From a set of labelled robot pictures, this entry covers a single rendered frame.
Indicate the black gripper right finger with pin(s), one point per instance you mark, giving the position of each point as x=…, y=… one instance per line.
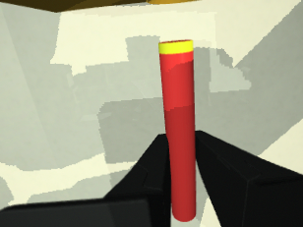
x=245, y=189

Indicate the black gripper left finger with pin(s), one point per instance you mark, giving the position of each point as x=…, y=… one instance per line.
x=141, y=199

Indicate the red cylinder with yellow end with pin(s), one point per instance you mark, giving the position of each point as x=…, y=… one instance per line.
x=177, y=79

